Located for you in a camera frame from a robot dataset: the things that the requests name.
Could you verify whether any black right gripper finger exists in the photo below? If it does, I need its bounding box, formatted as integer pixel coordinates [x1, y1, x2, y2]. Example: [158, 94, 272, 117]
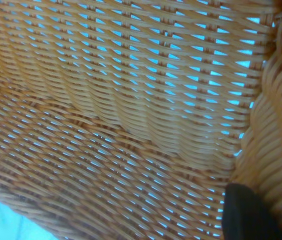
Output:
[221, 182, 282, 240]

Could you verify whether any orange woven wicker basket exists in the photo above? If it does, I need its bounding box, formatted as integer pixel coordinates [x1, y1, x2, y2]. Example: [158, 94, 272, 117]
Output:
[0, 0, 282, 240]

